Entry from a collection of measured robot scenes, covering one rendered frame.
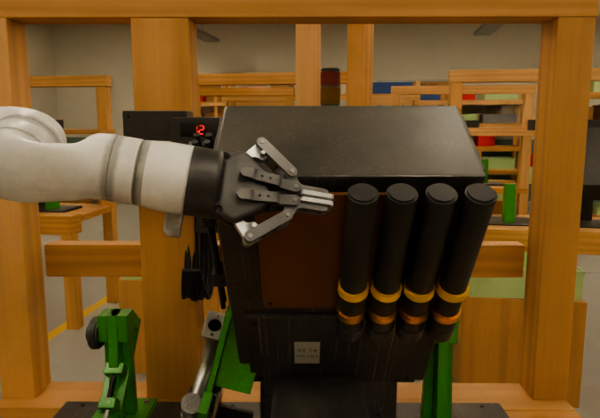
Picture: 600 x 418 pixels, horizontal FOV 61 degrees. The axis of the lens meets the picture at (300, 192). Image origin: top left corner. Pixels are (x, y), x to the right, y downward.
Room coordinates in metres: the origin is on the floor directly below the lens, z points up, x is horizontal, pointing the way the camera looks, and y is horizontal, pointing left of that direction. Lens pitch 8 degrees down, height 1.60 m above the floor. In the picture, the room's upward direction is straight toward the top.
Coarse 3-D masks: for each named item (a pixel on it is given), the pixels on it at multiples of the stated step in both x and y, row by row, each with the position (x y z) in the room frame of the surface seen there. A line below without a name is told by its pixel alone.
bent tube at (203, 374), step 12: (216, 312) 1.00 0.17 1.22; (204, 324) 0.97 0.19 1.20; (216, 324) 1.01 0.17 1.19; (204, 336) 0.96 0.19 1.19; (216, 336) 0.96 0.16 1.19; (204, 348) 1.04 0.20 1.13; (216, 348) 1.03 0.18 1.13; (204, 360) 1.03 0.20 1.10; (204, 372) 1.03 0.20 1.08; (204, 384) 1.02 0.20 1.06
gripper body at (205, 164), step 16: (192, 160) 0.52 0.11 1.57; (208, 160) 0.52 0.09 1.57; (224, 160) 0.56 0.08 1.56; (240, 160) 0.56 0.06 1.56; (192, 176) 0.51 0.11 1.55; (208, 176) 0.52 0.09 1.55; (224, 176) 0.55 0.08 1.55; (240, 176) 0.55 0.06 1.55; (192, 192) 0.51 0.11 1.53; (208, 192) 0.51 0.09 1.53; (224, 192) 0.54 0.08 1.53; (192, 208) 0.52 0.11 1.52; (208, 208) 0.52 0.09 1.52; (224, 208) 0.53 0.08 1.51; (240, 208) 0.53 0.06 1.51; (256, 208) 0.54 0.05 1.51
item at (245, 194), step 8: (240, 192) 0.53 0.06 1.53; (248, 192) 0.53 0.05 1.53; (256, 192) 0.54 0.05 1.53; (264, 192) 0.54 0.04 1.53; (272, 192) 0.54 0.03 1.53; (240, 200) 0.53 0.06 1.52; (248, 200) 0.53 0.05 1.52; (256, 200) 0.53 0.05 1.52; (264, 200) 0.54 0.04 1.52; (272, 200) 0.54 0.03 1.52; (280, 200) 0.55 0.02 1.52; (288, 200) 0.55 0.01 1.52; (296, 200) 0.55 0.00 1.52; (272, 208) 0.56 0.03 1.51; (280, 208) 0.56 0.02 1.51
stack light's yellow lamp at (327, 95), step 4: (324, 88) 1.29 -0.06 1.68; (328, 88) 1.28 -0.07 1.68; (332, 88) 1.28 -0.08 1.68; (336, 88) 1.28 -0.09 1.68; (324, 92) 1.29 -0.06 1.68; (328, 92) 1.28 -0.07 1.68; (332, 92) 1.28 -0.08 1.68; (336, 92) 1.28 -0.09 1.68; (324, 96) 1.29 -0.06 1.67; (328, 96) 1.28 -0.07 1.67; (332, 96) 1.28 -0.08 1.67; (336, 96) 1.28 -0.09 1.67; (324, 100) 1.29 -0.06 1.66; (328, 100) 1.28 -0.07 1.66; (332, 100) 1.28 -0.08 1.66; (336, 100) 1.28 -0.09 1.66; (324, 104) 1.29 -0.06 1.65; (328, 104) 1.28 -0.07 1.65; (332, 104) 1.28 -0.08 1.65; (336, 104) 1.28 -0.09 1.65
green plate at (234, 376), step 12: (228, 312) 0.89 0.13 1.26; (228, 324) 0.89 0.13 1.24; (228, 336) 0.90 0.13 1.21; (228, 348) 0.90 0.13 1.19; (216, 360) 0.89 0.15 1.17; (228, 360) 0.90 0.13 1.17; (216, 372) 0.89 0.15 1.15; (228, 372) 0.90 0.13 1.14; (240, 372) 0.90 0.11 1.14; (252, 372) 0.90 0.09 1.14; (216, 384) 0.90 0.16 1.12; (228, 384) 0.90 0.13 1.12; (240, 384) 0.90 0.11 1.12; (252, 384) 0.90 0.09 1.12
